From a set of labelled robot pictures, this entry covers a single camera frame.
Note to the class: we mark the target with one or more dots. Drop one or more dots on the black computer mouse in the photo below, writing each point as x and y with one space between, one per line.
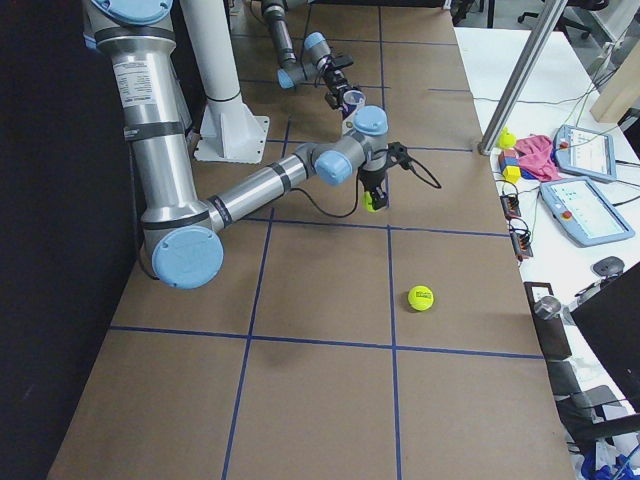
611 266

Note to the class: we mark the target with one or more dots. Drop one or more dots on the black monitor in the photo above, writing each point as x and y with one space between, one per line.
607 314

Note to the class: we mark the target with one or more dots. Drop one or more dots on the red and blue block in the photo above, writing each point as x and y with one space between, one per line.
508 160

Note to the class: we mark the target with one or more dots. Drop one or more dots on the far teach pendant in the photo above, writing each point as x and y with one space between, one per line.
579 151

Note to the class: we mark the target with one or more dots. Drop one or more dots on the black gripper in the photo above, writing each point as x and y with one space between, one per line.
371 179
336 86

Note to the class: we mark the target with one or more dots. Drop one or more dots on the near teach pendant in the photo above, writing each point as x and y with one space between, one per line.
582 211

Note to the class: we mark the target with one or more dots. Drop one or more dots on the yellow cube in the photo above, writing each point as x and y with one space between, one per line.
511 173

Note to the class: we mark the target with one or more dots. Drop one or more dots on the white camera pole with base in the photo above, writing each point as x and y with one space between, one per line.
229 131

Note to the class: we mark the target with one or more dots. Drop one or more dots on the clear tennis ball tube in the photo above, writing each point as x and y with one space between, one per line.
351 104

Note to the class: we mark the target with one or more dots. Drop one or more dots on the yellow tennis ball with logo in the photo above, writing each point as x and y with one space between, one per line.
420 298

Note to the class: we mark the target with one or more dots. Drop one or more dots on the black power adapter far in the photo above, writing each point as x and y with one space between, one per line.
509 200

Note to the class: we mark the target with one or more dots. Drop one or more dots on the silver metal cylinder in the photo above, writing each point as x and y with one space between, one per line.
547 307

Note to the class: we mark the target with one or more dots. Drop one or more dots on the aluminium frame post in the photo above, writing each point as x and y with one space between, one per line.
524 66

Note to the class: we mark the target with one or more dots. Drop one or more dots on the teach pendant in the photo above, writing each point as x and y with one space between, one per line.
579 151
582 211

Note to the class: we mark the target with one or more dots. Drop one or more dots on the yellow balls on side table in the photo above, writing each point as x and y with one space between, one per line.
506 140

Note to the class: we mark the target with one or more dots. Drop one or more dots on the pink cloth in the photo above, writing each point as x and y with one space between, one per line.
535 157

